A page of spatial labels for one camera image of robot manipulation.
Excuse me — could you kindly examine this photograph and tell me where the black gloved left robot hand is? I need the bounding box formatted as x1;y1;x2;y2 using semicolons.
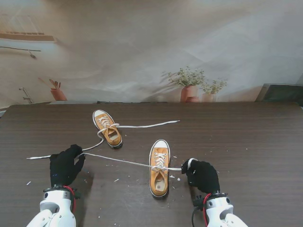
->
49;144;86;189

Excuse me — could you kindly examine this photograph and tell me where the printed kitchen backdrop cloth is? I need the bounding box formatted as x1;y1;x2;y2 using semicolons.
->
0;0;303;105

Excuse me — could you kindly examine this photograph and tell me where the red left wrist cable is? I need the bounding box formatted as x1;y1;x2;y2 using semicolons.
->
62;185;77;213

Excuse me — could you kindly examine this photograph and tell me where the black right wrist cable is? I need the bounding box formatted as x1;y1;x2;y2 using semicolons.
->
191;205;202;227

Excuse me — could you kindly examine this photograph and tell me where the white shoelace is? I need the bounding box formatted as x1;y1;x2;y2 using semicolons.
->
26;115;181;160
77;152;199;173

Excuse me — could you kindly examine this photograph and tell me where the red wrist cable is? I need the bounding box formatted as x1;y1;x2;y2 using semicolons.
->
62;185;77;213
202;193;213;227

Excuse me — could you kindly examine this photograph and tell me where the red right wrist cable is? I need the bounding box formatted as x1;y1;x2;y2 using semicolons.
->
202;193;213;227

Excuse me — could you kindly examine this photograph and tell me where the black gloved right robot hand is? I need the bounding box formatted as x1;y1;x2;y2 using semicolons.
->
181;158;221;194

